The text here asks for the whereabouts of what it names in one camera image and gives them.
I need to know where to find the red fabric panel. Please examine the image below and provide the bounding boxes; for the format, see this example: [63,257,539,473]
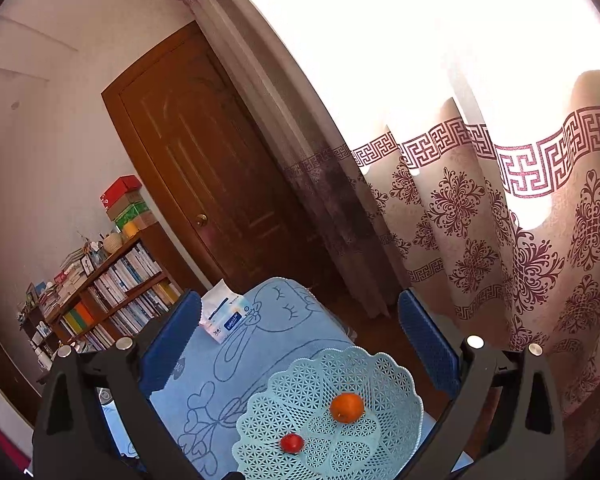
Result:
[0,407,31,471]

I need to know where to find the purple sheer curtain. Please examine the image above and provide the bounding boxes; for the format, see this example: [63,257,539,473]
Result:
[165,0,411,321]

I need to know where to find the white tissue pack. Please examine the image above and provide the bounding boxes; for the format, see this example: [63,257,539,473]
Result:
[200,278,253,345]

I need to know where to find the dark wooden side shelf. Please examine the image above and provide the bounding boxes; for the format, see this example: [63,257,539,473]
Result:
[17,305,63,376]

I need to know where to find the wooden bookshelf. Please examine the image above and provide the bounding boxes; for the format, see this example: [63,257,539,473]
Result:
[17,222,191,376]

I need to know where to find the beige patterned curtain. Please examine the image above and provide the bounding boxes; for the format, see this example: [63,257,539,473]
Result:
[350,70,600,466]

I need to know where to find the green cardboard box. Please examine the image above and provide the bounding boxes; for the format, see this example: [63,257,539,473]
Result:
[106,192,148,226]

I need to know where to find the rows of books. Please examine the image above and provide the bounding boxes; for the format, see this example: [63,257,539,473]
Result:
[55,242,181,351]

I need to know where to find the brown cardboard box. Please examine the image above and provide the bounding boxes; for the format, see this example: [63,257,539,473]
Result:
[125,211,158,233]

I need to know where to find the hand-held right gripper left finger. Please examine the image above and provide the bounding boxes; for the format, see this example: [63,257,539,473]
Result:
[31,290,203,480]

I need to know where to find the light blue plastic lattice basket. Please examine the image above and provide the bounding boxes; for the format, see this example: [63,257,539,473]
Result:
[231,346,425,480]

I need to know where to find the brown wooden door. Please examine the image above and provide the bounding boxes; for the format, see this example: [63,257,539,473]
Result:
[101,20,351,321]

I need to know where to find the blue printed tablecloth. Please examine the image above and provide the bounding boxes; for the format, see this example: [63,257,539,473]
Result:
[145,276,441,480]

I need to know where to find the orange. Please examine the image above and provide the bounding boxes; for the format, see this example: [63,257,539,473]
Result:
[329,392,366,423]

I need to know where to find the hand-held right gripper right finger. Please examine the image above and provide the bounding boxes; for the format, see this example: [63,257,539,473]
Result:
[398,290,566,480]

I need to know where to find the red cardboard box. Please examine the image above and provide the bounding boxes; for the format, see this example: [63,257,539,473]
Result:
[100,175,142,216]

